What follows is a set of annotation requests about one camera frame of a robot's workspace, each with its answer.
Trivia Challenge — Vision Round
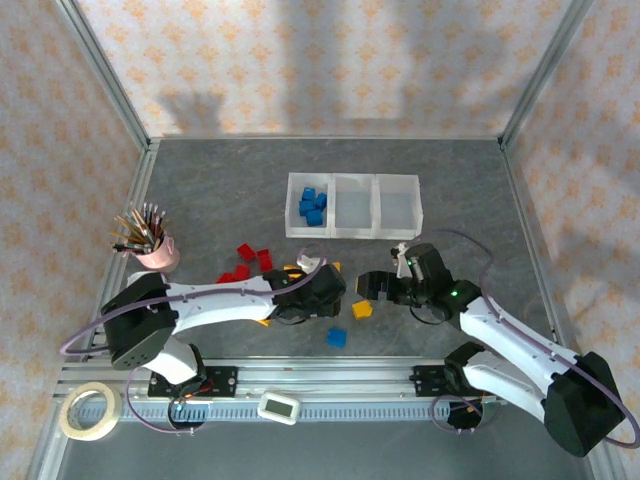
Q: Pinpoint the grey slotted cable duct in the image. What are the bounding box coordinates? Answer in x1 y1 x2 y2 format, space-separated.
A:
129 401 494 422

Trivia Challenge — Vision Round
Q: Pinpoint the round black cable port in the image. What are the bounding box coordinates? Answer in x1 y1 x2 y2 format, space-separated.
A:
167 397 209 435
444 397 490 435

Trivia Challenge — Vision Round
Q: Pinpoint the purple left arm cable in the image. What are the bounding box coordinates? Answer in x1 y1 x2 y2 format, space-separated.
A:
58 243 330 357

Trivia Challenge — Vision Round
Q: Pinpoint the aluminium frame post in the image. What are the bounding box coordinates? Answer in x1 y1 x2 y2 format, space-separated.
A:
53 0 154 151
498 0 597 150

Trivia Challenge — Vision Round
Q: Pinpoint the beige masking tape roll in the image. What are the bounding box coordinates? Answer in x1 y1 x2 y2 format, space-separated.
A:
58 381 123 442

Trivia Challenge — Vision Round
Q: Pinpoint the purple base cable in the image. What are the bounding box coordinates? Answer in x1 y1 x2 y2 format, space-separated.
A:
431 394 489 437
124 369 211 437

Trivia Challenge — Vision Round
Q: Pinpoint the wide aluminium mounting rail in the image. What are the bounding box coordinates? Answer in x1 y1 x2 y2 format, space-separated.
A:
54 355 501 401

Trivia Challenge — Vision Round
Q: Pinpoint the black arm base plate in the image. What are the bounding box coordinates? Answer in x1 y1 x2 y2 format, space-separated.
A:
412 364 501 400
147 365 239 400

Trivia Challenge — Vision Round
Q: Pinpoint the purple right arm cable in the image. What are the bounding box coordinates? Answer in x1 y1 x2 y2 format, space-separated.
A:
403 228 640 449

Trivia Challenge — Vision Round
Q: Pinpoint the aluminium floor rail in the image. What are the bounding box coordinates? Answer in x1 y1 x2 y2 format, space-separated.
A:
148 132 505 143
29 139 162 480
499 141 640 480

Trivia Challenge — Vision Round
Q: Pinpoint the pink metal pencil cup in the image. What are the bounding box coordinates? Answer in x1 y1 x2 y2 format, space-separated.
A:
135 234 182 274

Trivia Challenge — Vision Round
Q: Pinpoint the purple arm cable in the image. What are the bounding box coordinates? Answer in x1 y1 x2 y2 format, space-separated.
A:
403 228 640 449
58 243 330 357

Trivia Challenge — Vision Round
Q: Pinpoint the white digital timer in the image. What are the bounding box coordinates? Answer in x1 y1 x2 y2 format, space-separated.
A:
257 390 302 427

